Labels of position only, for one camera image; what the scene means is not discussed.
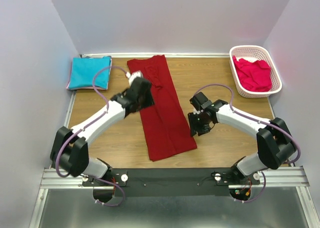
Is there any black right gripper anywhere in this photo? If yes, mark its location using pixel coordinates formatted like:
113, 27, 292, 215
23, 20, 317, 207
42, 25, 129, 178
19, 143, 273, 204
187, 111, 211, 137

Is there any dark red t-shirt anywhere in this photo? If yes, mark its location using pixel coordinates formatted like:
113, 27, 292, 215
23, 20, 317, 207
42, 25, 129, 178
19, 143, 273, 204
127, 55, 197, 162

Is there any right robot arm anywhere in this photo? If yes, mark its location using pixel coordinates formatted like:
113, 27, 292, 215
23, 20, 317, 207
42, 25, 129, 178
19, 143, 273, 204
187, 92, 298, 184

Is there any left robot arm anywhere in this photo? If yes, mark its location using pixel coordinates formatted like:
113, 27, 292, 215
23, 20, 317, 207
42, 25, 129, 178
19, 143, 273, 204
50, 76, 154, 186

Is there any folded cyan t-shirt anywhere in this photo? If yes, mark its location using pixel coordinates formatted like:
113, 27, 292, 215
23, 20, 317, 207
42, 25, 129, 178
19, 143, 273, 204
69, 56, 112, 80

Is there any magenta t-shirt in basket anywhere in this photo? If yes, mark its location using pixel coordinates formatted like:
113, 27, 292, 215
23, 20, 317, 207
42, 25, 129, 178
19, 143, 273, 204
232, 56, 272, 92

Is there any pink plastic laundry basket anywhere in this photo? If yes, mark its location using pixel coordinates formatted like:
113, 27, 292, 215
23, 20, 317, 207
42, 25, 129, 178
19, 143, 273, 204
229, 45, 283, 98

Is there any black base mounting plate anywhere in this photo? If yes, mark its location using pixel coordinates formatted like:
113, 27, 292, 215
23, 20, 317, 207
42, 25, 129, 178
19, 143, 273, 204
82, 167, 261, 198

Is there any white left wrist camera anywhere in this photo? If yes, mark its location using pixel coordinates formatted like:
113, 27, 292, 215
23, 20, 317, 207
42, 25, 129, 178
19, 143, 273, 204
125, 71, 143, 85

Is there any aluminium table edge rail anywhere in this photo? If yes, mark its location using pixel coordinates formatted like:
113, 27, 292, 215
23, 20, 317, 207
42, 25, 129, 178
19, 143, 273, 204
80, 52, 229, 58

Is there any front aluminium rail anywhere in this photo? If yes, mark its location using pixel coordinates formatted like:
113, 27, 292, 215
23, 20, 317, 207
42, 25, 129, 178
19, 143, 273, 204
40, 167, 310, 189

